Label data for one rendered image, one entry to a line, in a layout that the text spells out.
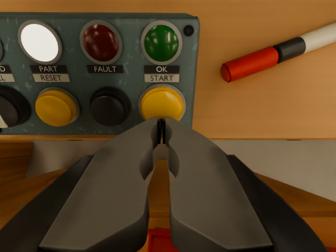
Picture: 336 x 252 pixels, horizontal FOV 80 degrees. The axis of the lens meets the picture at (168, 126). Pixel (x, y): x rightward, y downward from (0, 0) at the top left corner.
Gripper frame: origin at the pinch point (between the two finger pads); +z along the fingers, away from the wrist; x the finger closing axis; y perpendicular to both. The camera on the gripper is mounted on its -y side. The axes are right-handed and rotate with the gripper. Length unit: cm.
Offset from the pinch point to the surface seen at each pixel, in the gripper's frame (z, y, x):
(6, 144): 61, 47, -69
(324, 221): 5.2, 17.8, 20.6
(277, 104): 4.6, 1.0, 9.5
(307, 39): 6.1, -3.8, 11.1
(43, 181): 47, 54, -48
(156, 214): 6.3, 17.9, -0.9
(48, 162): 70, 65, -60
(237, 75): 4.7, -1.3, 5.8
